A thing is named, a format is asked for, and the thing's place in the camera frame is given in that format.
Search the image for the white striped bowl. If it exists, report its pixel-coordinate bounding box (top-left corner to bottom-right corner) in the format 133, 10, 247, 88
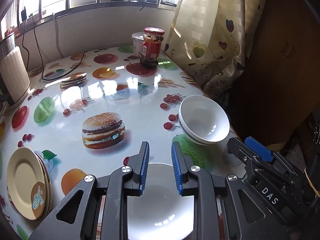
127, 163, 194, 239
178, 95, 230, 146

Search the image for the beige plate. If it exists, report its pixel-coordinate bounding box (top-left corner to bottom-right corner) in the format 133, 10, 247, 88
36, 153, 49, 218
40, 157, 53, 215
7, 147, 48, 220

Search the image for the fruit print tablecloth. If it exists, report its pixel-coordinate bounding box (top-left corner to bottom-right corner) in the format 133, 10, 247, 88
1, 47, 245, 239

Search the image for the heart pattern curtain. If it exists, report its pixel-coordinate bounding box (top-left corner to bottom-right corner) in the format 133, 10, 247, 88
165, 0, 266, 99

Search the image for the red label sauce jar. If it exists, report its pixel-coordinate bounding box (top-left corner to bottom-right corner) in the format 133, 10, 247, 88
140, 27, 165, 69

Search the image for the white electric kettle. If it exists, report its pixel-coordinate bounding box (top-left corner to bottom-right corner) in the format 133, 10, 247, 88
0, 33, 30, 108

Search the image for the white plastic cup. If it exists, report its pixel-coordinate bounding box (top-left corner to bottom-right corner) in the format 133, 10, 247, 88
132, 32, 144, 57

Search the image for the black power cable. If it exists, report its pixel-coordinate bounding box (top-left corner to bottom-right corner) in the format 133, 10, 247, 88
21, 12, 89, 82

